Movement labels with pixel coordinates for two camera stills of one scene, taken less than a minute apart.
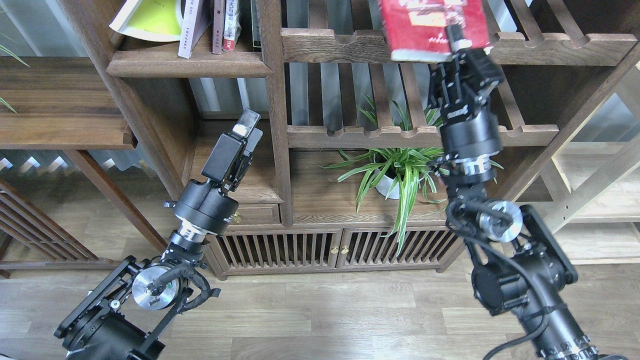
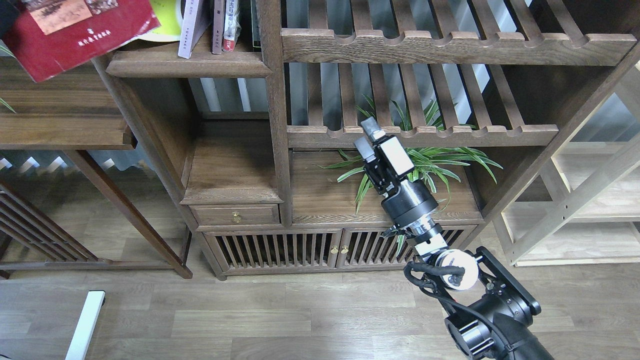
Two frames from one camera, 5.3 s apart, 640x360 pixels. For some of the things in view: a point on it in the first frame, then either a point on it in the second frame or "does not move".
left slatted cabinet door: x=280 y=249 does not move
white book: x=198 y=18 does not move
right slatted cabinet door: x=423 y=248 does not move
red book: x=416 y=29 -> x=49 y=37
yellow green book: x=157 y=20 does not move
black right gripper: x=460 y=87 -> x=406 y=200
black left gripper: x=207 y=206 -> x=8 y=10
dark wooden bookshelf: x=397 y=134 does not move
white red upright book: x=232 y=27 does not move
